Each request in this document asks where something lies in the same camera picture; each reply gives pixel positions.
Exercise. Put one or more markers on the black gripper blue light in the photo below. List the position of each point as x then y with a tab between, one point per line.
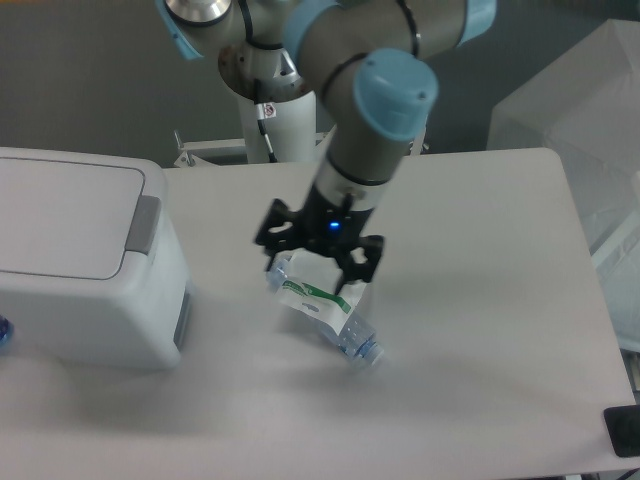
318	226

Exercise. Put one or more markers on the white covered box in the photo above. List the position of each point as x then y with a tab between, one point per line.
585	107

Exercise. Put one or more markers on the white green plastic pouch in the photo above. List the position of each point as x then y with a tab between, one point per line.
307	282

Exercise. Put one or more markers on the black device at table corner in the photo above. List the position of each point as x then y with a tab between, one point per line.
622	424

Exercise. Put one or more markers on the grey trash can push button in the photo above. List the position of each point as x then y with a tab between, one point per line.
143	225

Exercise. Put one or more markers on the grey levelling foot bolt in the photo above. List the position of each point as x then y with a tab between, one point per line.
419	145

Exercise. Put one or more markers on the clear plastic water bottle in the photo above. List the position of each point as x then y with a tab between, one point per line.
357	342

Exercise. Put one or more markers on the white trash can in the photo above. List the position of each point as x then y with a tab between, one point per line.
67	282

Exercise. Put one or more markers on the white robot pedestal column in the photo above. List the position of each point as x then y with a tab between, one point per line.
277	110

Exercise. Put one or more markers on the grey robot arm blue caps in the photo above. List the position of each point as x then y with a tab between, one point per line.
367	65

